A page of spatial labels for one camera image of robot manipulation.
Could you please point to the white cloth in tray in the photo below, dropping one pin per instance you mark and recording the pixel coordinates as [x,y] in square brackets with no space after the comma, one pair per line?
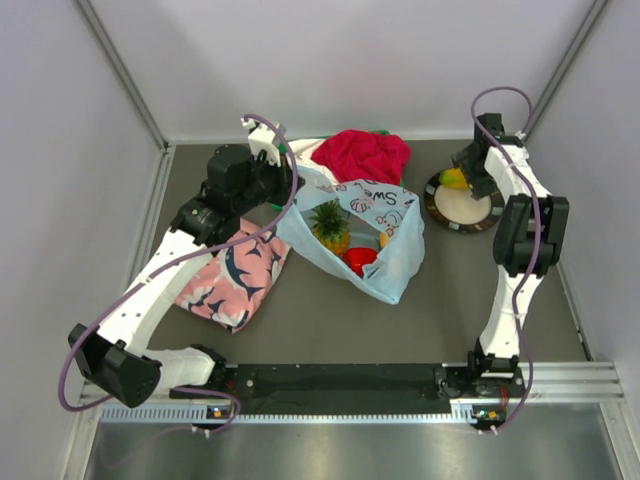
[303,150]

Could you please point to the black patterned plate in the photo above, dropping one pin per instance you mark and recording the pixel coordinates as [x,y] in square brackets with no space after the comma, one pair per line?
[456,209]

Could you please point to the pink patterned cloth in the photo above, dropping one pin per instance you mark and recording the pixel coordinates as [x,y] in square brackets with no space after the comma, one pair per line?
[230,288]

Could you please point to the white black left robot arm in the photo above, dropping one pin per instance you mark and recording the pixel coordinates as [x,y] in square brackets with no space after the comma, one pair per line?
[113,353]

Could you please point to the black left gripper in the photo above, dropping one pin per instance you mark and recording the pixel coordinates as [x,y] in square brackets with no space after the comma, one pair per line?
[286,179]

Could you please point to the light blue cartoon plastic bag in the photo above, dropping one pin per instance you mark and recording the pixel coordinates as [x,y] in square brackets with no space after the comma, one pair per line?
[370,208]

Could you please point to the plastic pineapple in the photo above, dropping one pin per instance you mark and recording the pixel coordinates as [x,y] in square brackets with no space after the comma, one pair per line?
[330,227]

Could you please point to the red crumpled cloth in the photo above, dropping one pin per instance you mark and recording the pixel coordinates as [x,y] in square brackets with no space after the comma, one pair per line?
[360,155]

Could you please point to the yellow green mango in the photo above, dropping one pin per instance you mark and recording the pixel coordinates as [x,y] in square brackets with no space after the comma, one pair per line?
[452,179]

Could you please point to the yellow orange mango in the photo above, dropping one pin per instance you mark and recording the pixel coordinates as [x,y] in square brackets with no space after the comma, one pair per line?
[383,240]

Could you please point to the red bell pepper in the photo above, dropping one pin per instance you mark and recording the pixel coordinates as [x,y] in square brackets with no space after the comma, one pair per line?
[356,258]

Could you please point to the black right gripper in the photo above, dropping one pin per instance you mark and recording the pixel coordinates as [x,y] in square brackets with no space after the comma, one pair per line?
[481,187]

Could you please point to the slotted cable duct rail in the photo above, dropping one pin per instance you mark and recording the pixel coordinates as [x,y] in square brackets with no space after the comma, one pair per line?
[166,413]

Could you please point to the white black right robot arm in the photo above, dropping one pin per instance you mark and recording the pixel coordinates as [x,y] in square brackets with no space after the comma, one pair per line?
[527,242]

